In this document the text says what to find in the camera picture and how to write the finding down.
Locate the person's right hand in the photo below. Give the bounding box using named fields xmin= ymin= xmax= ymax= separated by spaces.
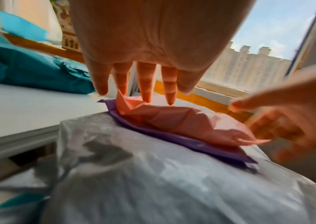
xmin=228 ymin=70 xmax=316 ymax=163

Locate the person's left hand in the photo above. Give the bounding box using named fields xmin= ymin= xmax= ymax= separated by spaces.
xmin=68 ymin=0 xmax=257 ymax=106

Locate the purple plastic package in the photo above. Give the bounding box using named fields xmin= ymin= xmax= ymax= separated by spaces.
xmin=96 ymin=99 xmax=259 ymax=173

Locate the pink plastic package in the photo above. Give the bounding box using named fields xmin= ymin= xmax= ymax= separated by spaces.
xmin=115 ymin=88 xmax=272 ymax=147

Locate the grey-white mailer bag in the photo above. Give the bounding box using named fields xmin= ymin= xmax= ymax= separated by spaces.
xmin=41 ymin=113 xmax=316 ymax=224

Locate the white framed window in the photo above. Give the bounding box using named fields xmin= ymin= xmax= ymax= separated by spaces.
xmin=196 ymin=0 xmax=316 ymax=99

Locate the yellow tape strip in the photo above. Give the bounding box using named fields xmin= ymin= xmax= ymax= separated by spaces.
xmin=4 ymin=32 xmax=258 ymax=123

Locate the colourful printed paper box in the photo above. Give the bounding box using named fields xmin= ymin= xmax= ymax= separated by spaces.
xmin=49 ymin=0 xmax=83 ymax=53

